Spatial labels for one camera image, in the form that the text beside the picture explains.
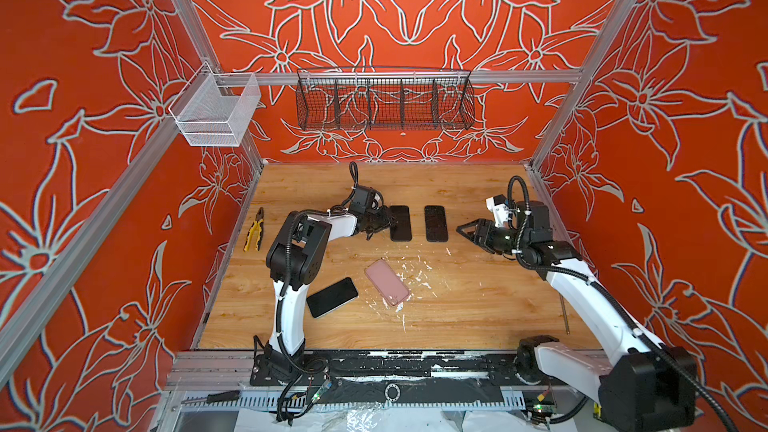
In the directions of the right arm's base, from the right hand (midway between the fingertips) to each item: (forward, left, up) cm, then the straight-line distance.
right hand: (459, 230), depth 78 cm
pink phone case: (-7, +19, -19) cm, 28 cm away
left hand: (+16, +16, -16) cm, 27 cm away
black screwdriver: (-34, +62, -19) cm, 73 cm away
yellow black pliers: (+15, +63, -16) cm, 67 cm away
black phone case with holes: (+12, +14, -20) cm, 27 cm away
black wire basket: (+48, +38, +10) cm, 62 cm away
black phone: (-11, +35, -17) cm, 41 cm away
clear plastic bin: (+40, +74, +13) cm, 85 cm away
